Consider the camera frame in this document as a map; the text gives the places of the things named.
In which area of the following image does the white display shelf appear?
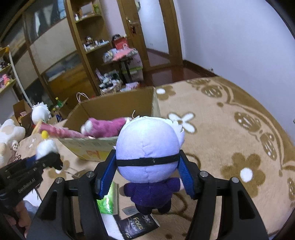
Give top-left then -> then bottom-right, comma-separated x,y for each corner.
0,44 -> 31,109

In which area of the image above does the white-haired plush head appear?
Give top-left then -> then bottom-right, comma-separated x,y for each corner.
31,102 -> 51,124

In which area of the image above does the green tissue pack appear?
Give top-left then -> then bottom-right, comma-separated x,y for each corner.
97,182 -> 119,215

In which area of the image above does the beige flower blanket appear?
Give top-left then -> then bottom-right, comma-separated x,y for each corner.
28,77 -> 294,239

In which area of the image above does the wooden wardrobe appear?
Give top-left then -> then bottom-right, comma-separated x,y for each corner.
1,1 -> 119,108

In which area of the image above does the cream plush animal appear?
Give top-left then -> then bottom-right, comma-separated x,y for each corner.
1,119 -> 25,167

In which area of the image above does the cardboard box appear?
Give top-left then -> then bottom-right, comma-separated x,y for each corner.
58,87 -> 161,162

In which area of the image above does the white-haired purple doll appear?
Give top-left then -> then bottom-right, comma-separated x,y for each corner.
116,116 -> 185,215

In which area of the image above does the green bottle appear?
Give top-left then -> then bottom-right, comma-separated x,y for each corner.
55,97 -> 63,108

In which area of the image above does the left hand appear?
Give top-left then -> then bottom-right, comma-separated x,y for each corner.
15,200 -> 32,237

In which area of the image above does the small black side table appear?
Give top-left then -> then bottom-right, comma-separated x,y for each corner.
103,49 -> 138,83

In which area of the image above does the pink plush bear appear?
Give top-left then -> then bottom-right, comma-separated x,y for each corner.
81,117 -> 131,138

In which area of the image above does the red gift bag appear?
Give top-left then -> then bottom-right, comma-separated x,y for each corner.
112,37 -> 129,50

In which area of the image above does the black Face tissue pack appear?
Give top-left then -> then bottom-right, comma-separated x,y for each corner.
117,213 -> 160,239

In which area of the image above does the red paper bag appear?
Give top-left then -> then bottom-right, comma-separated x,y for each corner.
76,92 -> 89,103

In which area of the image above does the pink plush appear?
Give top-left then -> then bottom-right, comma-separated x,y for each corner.
32,121 -> 94,139

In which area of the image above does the wooden door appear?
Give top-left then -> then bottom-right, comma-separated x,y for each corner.
116,0 -> 184,75

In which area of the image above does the wicker basket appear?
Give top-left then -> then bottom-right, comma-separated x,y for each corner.
100,80 -> 122,95

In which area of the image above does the white fluffy pompom toy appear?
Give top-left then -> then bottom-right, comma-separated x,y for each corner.
36,131 -> 59,160

